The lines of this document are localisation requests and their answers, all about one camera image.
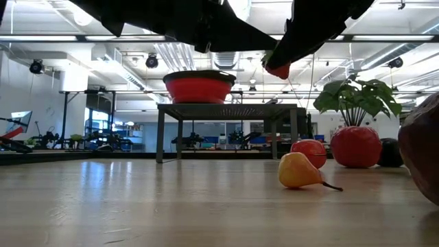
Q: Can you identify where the red collapsible colander bowl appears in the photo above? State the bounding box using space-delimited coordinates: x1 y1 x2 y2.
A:
163 69 237 104

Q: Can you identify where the red tomato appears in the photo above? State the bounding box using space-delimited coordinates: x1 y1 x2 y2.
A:
290 139 328 169

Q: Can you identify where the large red apple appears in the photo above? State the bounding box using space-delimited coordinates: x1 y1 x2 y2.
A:
331 126 383 169

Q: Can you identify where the small orange yellow pear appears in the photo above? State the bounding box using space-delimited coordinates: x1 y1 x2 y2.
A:
277 152 344 192

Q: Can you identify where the brown kiwi fruit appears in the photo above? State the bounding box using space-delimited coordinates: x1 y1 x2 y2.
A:
376 137 405 168

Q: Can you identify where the dark red bell pepper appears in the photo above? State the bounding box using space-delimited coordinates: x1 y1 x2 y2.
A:
397 92 439 207

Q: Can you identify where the black ceiling spotlight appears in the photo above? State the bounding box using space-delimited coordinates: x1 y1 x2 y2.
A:
388 56 405 69
145 53 160 69
28 58 45 75

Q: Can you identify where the green plant in white pot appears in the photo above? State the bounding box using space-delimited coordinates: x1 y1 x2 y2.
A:
313 78 403 128

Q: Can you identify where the black overhead beam with lights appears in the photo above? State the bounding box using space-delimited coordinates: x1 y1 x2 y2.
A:
0 33 439 44

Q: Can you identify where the tilted computer monitor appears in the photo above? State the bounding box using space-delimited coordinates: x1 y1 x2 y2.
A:
5 110 34 134

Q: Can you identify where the silver ventilation duct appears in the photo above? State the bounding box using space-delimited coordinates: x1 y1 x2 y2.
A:
212 51 241 71

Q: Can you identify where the black wire rack stand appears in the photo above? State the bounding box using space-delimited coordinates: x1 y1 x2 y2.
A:
156 103 299 165

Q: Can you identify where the black background station frame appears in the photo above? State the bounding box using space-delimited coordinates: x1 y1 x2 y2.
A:
58 89 117 149

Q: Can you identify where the black aluminium table frame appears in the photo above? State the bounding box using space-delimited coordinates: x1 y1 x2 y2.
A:
0 150 339 166

